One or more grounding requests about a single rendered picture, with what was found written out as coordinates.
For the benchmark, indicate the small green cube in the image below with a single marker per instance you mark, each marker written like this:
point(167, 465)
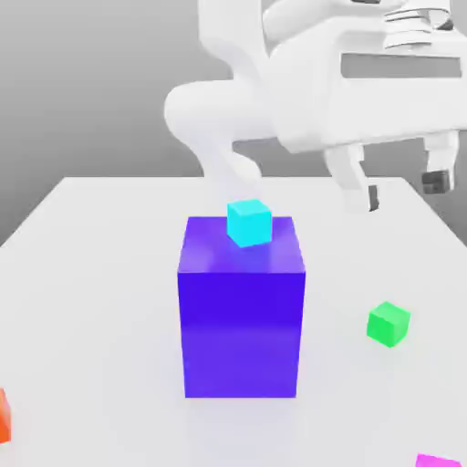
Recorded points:
point(388, 324)

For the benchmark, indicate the small cyan cube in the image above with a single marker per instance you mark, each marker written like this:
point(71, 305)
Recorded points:
point(250, 226)

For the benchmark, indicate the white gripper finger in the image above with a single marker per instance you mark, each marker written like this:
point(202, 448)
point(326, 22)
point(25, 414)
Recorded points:
point(443, 160)
point(348, 175)

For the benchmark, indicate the small orange cube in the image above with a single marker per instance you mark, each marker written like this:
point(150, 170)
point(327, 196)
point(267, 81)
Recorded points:
point(4, 416)

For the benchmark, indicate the small magenta cube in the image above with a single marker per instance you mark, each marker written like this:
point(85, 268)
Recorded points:
point(437, 461)

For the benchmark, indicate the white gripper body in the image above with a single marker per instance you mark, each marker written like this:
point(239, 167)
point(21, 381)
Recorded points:
point(310, 109)

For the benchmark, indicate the large purple box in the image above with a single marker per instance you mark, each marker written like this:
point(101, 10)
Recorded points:
point(240, 328)

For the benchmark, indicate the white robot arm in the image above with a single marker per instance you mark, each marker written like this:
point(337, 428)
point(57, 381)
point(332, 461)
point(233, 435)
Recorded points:
point(208, 109)

